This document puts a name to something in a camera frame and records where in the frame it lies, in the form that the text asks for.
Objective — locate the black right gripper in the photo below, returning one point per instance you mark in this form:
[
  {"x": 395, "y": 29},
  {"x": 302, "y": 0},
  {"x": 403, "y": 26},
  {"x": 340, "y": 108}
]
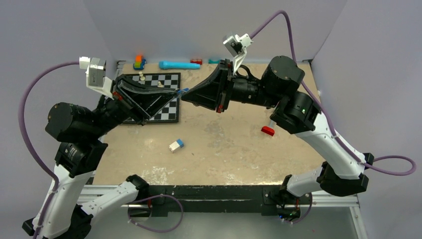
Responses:
[{"x": 217, "y": 87}]

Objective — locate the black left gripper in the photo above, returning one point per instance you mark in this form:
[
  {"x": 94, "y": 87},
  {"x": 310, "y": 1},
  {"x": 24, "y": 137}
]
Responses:
[{"x": 139, "y": 100}]

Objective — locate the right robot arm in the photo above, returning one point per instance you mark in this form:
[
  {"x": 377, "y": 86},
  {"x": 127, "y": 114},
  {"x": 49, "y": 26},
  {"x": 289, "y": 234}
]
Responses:
[{"x": 295, "y": 112}]

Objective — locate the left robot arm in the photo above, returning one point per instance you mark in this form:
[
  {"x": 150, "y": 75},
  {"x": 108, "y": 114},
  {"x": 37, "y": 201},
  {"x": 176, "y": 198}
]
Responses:
[{"x": 79, "y": 130}]

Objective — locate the colourful toy brick car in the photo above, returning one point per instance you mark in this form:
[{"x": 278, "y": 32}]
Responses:
[{"x": 139, "y": 62}]

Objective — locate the teal arch toy block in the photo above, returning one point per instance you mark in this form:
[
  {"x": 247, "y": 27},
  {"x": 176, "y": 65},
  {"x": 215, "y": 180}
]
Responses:
[{"x": 213, "y": 61}]

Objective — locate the red toy brick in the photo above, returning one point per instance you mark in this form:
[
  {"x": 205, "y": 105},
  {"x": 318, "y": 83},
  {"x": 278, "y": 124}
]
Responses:
[{"x": 196, "y": 61}]

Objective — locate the black and white chessboard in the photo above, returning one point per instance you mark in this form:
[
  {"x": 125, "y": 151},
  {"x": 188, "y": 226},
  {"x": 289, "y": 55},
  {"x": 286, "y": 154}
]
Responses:
[{"x": 170, "y": 113}]

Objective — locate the light blue flashlight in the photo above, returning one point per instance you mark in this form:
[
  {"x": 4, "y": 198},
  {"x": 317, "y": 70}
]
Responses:
[{"x": 165, "y": 65}]

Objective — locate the white and blue toy brick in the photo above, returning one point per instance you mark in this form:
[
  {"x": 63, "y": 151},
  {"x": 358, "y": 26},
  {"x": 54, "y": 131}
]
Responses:
[{"x": 176, "y": 145}]

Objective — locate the red toy base piece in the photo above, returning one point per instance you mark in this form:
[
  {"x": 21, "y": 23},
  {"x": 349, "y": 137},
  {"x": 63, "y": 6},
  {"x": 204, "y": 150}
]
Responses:
[{"x": 268, "y": 130}]

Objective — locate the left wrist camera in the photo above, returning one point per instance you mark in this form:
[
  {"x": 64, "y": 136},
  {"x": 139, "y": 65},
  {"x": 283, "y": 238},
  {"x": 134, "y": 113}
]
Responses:
[{"x": 95, "y": 76}]

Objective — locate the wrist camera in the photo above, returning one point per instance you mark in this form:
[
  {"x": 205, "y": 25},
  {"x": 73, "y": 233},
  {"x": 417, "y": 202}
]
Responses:
[
  {"x": 237, "y": 47},
  {"x": 95, "y": 76}
]

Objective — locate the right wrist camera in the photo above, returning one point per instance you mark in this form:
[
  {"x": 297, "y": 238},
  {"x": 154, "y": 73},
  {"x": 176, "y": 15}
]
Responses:
[{"x": 237, "y": 47}]

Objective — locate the grey toy brick post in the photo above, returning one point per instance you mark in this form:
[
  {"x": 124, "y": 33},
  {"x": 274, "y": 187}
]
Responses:
[{"x": 272, "y": 124}]

